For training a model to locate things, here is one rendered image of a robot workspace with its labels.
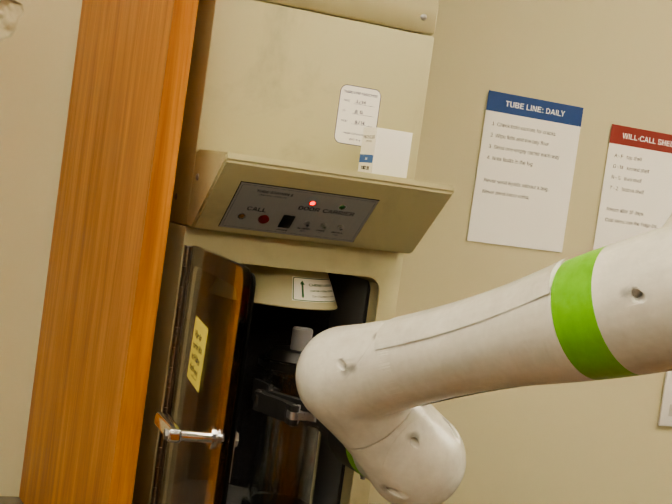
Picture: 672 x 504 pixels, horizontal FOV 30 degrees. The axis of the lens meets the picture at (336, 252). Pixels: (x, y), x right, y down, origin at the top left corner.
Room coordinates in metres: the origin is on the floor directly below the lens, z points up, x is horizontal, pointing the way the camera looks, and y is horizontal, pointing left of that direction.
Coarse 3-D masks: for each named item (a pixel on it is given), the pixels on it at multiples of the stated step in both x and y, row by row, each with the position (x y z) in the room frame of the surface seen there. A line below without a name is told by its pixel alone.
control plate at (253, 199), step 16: (240, 192) 1.55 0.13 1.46; (256, 192) 1.55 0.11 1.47; (272, 192) 1.56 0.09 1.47; (288, 192) 1.57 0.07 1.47; (304, 192) 1.57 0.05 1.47; (320, 192) 1.58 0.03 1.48; (240, 208) 1.57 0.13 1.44; (256, 208) 1.58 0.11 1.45; (272, 208) 1.58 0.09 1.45; (288, 208) 1.59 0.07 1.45; (304, 208) 1.60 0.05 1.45; (320, 208) 1.60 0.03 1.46; (336, 208) 1.61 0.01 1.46; (352, 208) 1.62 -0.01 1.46; (368, 208) 1.62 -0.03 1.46; (224, 224) 1.59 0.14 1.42; (240, 224) 1.59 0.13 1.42; (256, 224) 1.60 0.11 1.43; (272, 224) 1.61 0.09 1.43; (320, 224) 1.63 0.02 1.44; (336, 224) 1.63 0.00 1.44; (352, 224) 1.64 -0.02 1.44; (352, 240) 1.67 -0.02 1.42
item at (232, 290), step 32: (192, 256) 1.57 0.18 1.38; (192, 288) 1.54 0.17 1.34; (224, 288) 1.38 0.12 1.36; (192, 320) 1.52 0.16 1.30; (224, 320) 1.36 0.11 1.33; (224, 352) 1.34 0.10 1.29; (224, 384) 1.32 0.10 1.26; (192, 416) 1.45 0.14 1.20; (224, 416) 1.30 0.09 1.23; (192, 448) 1.43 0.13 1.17; (224, 448) 1.30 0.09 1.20; (192, 480) 1.41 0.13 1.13
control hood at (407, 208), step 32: (224, 160) 1.51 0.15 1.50; (256, 160) 1.52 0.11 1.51; (192, 192) 1.60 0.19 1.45; (224, 192) 1.54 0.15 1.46; (352, 192) 1.59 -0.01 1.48; (384, 192) 1.61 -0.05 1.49; (416, 192) 1.62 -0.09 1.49; (448, 192) 1.64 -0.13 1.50; (192, 224) 1.58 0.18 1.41; (384, 224) 1.66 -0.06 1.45; (416, 224) 1.67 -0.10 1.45
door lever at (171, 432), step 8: (160, 416) 1.38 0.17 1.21; (168, 416) 1.39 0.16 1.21; (160, 424) 1.37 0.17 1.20; (168, 424) 1.34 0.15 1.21; (176, 424) 1.35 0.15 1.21; (168, 432) 1.32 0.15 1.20; (176, 432) 1.32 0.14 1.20; (184, 432) 1.33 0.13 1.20; (192, 432) 1.33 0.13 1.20; (200, 432) 1.34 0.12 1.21; (208, 432) 1.34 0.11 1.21; (168, 440) 1.32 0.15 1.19; (176, 440) 1.32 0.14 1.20; (184, 440) 1.33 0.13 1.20; (192, 440) 1.33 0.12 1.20; (200, 440) 1.34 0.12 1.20; (208, 440) 1.34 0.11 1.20; (208, 448) 1.34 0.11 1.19
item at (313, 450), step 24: (264, 360) 1.65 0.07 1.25; (288, 384) 1.64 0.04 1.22; (264, 432) 1.65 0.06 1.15; (288, 432) 1.64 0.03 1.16; (312, 432) 1.65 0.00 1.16; (264, 456) 1.65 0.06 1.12; (288, 456) 1.64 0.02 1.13; (312, 456) 1.65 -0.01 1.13; (264, 480) 1.64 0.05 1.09; (288, 480) 1.64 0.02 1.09; (312, 480) 1.66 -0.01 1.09
